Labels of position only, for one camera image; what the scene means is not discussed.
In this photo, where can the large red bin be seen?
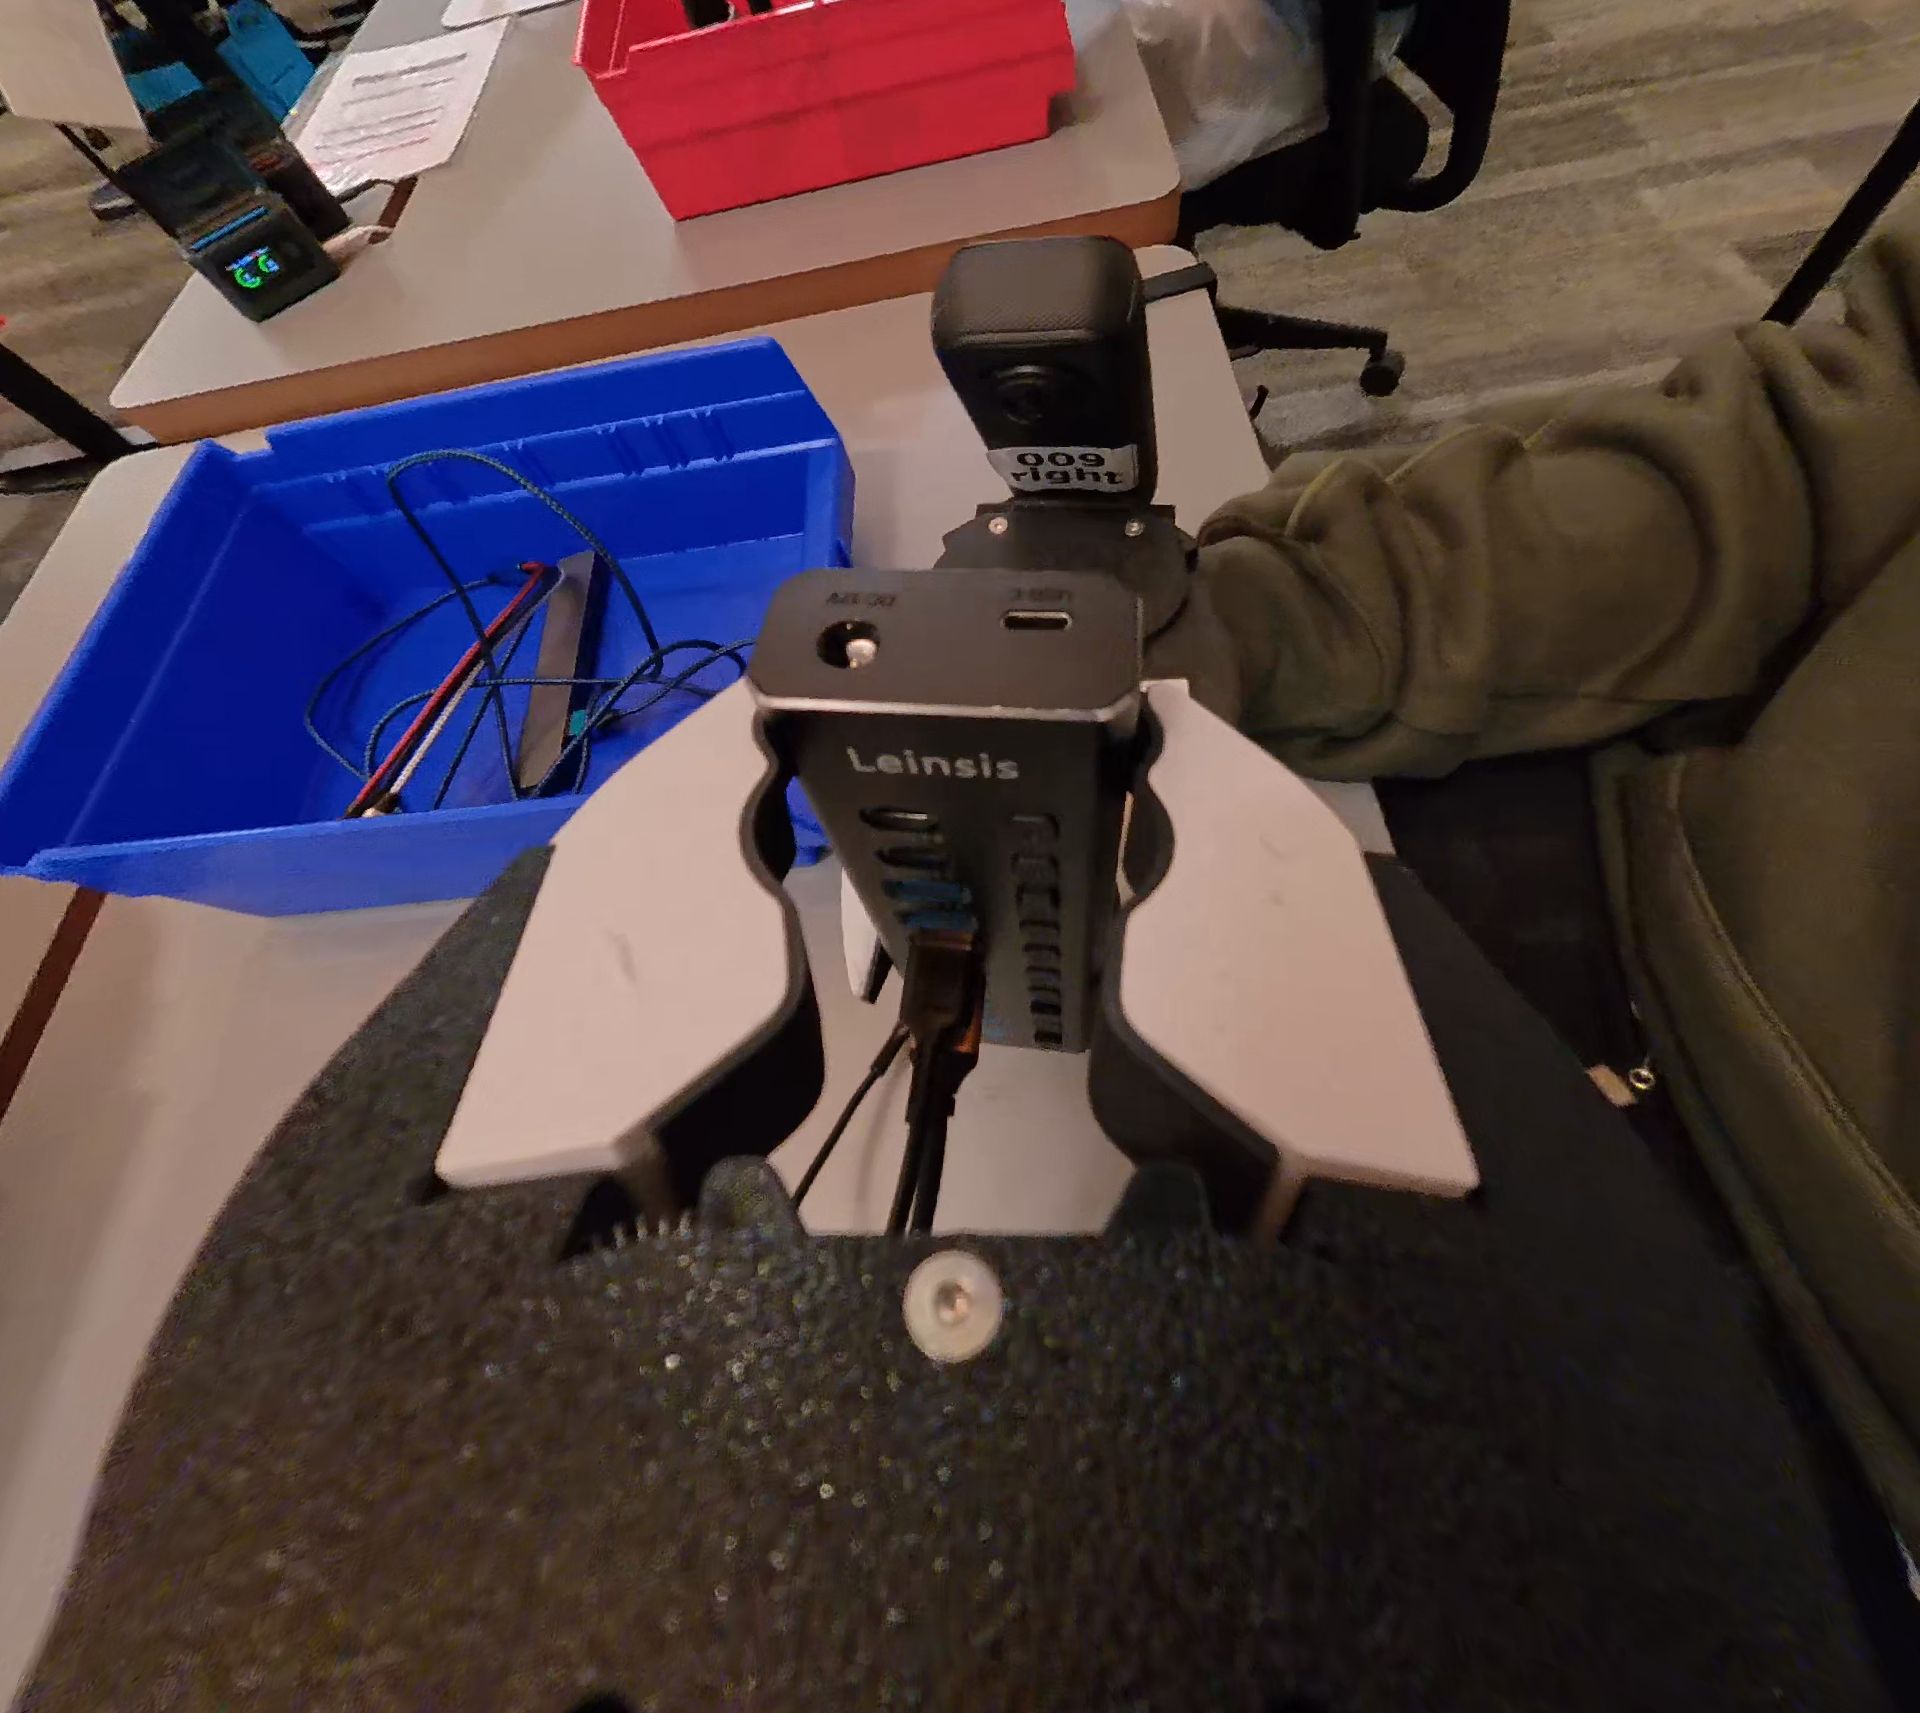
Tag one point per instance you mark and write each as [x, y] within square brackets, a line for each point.
[842, 105]

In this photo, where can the grey table with wooden edge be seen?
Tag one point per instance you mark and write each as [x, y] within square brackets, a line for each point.
[527, 241]

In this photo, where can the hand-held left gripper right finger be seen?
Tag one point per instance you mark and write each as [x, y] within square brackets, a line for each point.
[1291, 991]

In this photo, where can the blue plastic bin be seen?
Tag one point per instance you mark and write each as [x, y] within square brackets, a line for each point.
[149, 724]

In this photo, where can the white board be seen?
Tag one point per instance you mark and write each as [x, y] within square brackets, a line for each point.
[61, 16]

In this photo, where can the person's right forearm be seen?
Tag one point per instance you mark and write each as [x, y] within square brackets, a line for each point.
[1502, 588]

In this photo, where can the grey metal bar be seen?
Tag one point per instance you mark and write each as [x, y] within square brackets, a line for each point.
[561, 676]

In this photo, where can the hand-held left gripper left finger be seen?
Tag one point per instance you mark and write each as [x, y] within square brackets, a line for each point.
[632, 991]

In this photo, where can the black charger with green display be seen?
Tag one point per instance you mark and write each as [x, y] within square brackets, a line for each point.
[261, 275]

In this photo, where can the black USB hub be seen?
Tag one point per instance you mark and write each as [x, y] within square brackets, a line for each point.
[978, 830]

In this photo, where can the white plastic bag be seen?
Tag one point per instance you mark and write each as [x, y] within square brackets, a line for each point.
[1228, 47]

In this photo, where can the black table leg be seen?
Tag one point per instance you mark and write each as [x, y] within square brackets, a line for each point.
[1835, 221]

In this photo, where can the blue box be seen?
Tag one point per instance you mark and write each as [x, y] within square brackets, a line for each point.
[261, 47]

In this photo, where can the grey desk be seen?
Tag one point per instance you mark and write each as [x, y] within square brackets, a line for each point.
[179, 1071]

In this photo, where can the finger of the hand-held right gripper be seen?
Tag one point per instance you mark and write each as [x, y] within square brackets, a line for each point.
[863, 956]

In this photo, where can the white paper sheet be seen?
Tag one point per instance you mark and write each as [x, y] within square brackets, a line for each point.
[397, 101]

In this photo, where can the black office chair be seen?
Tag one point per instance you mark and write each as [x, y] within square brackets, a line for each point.
[1398, 139]

